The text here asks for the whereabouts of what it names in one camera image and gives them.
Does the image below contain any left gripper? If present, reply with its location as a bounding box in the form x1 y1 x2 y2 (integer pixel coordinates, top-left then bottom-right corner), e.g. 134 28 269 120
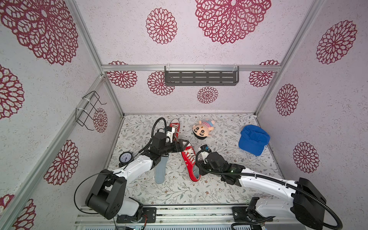
160 138 189 156

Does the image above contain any red sneaker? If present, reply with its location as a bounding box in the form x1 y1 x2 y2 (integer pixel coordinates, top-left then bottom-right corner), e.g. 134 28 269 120
181 142 201 182
168 118 180 141

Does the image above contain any light blue insole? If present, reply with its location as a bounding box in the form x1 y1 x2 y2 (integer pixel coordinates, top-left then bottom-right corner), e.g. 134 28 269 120
154 155 169 184

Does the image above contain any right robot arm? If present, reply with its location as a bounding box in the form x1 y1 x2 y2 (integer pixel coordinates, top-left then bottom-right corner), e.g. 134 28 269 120
196 149 327 230

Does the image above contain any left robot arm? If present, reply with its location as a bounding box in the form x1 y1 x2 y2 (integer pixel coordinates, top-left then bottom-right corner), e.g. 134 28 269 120
85 132 189 220

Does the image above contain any plush doll head toy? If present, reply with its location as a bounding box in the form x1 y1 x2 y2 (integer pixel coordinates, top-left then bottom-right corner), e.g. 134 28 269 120
192 120 215 140

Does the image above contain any blue cap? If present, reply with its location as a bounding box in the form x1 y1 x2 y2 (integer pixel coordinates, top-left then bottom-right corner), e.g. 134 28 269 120
239 125 270 156

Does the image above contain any black pressure gauge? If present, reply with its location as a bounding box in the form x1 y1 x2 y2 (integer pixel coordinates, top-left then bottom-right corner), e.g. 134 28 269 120
119 151 134 168

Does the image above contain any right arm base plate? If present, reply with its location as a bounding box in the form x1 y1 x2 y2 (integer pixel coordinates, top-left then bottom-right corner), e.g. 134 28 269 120
232 206 267 222

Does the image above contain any grey wall shelf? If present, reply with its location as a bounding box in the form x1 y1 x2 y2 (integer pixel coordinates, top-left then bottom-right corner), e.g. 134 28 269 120
164 66 239 86

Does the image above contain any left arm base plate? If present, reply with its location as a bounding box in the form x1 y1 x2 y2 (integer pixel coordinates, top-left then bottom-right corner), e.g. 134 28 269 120
117 206 157 224

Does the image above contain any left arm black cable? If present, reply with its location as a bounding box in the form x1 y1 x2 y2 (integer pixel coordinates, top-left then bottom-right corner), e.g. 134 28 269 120
73 172 121 215

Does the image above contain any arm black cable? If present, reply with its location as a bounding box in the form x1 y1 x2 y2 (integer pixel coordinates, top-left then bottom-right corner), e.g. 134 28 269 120
73 172 121 215
195 149 343 230

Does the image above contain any black wire wall rack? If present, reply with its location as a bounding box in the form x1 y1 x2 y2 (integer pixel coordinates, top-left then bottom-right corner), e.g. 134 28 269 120
75 91 108 133

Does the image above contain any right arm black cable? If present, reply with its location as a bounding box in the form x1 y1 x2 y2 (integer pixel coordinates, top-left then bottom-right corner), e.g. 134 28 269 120
195 149 343 230

